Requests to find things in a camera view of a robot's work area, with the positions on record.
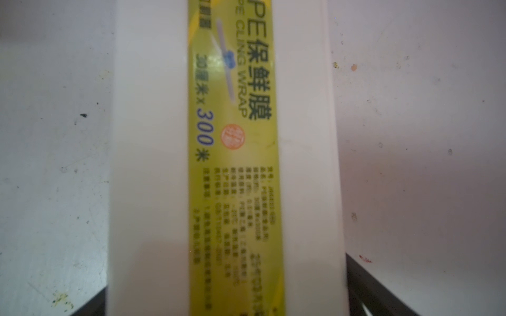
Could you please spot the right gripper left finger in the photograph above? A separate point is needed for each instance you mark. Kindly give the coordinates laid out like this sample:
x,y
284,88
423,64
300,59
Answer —
x,y
95,306

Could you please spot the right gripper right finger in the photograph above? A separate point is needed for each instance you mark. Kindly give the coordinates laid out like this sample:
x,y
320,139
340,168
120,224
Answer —
x,y
367,293

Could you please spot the cream dispenser lid with label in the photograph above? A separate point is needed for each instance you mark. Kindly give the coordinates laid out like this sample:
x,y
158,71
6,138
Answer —
x,y
225,196

